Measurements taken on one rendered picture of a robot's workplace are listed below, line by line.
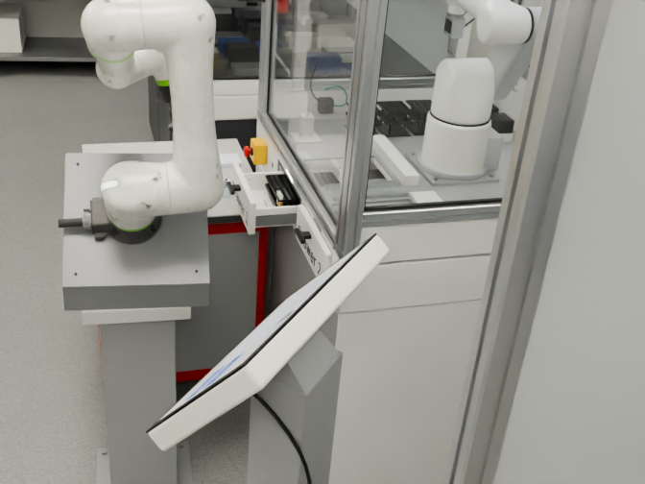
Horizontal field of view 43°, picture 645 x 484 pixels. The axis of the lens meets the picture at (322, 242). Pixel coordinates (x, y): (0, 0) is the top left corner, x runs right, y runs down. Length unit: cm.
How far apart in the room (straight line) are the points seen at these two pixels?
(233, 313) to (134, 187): 101
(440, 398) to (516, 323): 167
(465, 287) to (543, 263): 149
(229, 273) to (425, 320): 81
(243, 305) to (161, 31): 129
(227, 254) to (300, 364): 124
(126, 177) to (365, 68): 62
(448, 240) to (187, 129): 72
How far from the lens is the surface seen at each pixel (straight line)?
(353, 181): 195
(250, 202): 238
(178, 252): 219
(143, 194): 198
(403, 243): 209
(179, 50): 186
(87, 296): 220
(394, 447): 253
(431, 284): 219
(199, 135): 194
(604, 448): 99
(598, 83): 73
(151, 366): 237
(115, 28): 183
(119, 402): 245
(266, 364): 133
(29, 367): 331
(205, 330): 290
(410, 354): 231
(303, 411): 156
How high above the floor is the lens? 201
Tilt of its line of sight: 29 degrees down
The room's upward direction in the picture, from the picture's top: 5 degrees clockwise
